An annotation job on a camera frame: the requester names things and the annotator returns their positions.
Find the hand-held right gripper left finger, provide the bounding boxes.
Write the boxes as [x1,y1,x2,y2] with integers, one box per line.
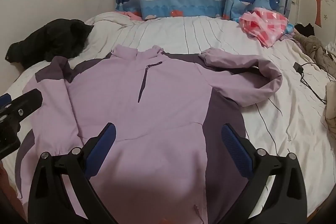
[28,122,117,224]

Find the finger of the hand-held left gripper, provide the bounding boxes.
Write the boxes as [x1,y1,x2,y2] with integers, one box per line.
[0,90,43,132]
[0,93,12,107]

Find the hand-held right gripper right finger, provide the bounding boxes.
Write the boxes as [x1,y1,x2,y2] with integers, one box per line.
[221,123,308,224]

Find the purple two-tone jacket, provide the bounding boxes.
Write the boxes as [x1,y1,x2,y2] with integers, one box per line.
[14,45,283,224]

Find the black garment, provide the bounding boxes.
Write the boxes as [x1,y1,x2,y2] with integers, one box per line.
[5,18,94,69]

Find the beige cloth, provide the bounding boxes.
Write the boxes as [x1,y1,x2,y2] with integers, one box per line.
[325,80,336,132]

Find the white striped quilt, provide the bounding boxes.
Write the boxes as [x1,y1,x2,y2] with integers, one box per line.
[0,11,336,224]

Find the pink checked cloth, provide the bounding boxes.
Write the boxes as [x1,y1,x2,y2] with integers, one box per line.
[239,7,289,48]

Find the olive brown garment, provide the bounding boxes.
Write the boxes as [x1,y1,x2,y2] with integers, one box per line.
[293,34,336,77]

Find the dark cloth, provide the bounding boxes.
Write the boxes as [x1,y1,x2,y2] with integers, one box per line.
[294,23,315,37]

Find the black charger with cable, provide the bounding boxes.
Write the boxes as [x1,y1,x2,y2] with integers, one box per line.
[293,62,331,104]

